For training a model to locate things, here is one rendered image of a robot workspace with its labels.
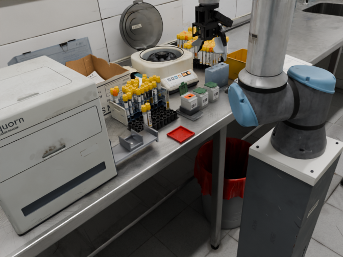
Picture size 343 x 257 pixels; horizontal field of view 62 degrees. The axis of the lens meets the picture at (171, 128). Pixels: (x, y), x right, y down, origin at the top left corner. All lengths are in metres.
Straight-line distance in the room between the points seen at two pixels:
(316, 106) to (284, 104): 0.09
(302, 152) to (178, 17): 1.13
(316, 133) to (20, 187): 0.74
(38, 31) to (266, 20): 0.91
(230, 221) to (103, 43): 1.15
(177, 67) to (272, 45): 0.65
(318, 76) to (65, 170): 0.65
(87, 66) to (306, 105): 0.92
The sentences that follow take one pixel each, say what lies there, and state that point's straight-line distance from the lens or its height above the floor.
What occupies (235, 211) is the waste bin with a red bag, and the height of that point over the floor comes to 0.18.
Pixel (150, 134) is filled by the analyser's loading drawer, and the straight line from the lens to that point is 0.91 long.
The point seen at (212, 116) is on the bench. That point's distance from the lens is 1.06.
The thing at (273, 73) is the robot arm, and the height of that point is 1.16.
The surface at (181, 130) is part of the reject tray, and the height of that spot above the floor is 0.88.
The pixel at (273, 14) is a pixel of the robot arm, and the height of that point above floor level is 1.29.
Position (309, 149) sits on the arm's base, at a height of 0.93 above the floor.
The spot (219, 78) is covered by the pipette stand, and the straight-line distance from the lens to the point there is 1.21.
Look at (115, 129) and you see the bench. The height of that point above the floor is 0.88.
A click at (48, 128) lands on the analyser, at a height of 1.11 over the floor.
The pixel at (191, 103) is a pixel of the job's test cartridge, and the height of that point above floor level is 0.94.
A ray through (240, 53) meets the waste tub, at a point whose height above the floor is 0.96.
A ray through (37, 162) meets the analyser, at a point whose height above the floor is 1.04.
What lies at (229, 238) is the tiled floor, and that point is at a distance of 1.75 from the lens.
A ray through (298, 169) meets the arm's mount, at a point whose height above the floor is 0.90.
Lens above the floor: 1.44
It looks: 34 degrees down
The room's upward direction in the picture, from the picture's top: 4 degrees counter-clockwise
